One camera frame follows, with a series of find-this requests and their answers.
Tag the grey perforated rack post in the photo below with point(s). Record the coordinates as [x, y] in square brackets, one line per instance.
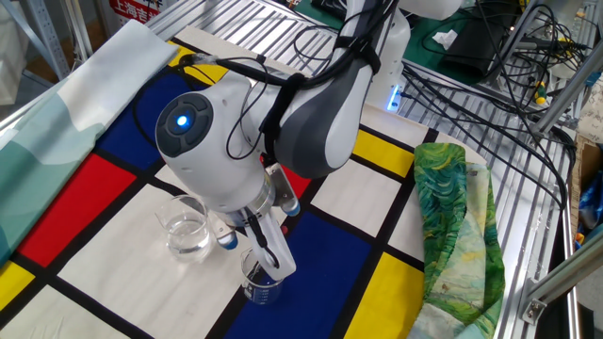
[47, 33]

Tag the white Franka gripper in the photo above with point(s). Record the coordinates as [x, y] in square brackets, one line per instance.
[278, 254]

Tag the white plastic bag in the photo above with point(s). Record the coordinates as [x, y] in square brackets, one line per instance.
[11, 56]

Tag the yellow green screwdriver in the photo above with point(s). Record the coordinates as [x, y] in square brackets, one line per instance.
[540, 94]

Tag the green painting print cloth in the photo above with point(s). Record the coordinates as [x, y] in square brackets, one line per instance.
[443, 188]

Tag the blue plastic bag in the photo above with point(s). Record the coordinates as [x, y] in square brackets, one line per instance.
[592, 202]

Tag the brown cardboard box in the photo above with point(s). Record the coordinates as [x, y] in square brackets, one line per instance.
[581, 160]

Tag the empty printed glass beaker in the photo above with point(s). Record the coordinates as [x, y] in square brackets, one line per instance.
[264, 294]

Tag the glass beaker with water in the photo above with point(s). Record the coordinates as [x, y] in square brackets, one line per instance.
[188, 240]

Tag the black box device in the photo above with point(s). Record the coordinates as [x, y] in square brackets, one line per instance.
[476, 47]

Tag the beige floral fabric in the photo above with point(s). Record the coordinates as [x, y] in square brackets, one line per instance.
[591, 113]

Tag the Mondrian colour block cloth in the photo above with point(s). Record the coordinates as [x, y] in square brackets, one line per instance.
[141, 282]

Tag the crumpled white tissue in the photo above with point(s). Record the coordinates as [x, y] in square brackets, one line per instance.
[445, 38]

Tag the silver wrist camera blue caps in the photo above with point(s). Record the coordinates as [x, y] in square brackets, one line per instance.
[287, 188]

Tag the teal and white cloth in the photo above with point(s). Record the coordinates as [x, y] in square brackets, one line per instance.
[47, 132]

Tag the red sign white characters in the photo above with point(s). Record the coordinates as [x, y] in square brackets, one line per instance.
[136, 9]

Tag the aluminium frame beam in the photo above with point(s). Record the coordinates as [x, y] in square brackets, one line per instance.
[565, 273]
[565, 99]

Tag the green cutting mat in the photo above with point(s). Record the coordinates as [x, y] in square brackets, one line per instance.
[419, 61]

